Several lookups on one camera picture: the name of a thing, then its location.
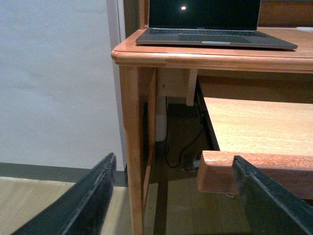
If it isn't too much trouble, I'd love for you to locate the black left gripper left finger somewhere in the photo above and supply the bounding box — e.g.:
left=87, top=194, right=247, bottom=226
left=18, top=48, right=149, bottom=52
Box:
left=14, top=153, right=116, bottom=235

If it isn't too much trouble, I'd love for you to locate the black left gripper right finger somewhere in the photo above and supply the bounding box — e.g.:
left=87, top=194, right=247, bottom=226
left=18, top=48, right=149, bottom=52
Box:
left=232, top=155, right=313, bottom=235

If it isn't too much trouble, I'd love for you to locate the wooden pull-out keyboard tray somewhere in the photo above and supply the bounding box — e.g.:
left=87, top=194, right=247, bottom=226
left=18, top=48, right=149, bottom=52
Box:
left=195, top=78, right=313, bottom=199

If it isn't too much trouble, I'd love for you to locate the white pipe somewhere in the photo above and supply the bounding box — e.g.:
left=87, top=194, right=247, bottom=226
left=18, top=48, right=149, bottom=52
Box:
left=156, top=96, right=167, bottom=142

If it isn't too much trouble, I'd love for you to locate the wooden desk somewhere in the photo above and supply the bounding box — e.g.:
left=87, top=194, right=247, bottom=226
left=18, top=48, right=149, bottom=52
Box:
left=110, top=0, right=313, bottom=235

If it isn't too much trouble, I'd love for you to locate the grey open laptop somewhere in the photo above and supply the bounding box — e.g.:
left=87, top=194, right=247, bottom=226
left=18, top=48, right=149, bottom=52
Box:
left=136, top=0, right=298, bottom=49

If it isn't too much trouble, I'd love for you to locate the black cable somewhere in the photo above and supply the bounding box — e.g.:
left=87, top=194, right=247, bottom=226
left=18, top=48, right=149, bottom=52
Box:
left=165, top=96, right=205, bottom=168

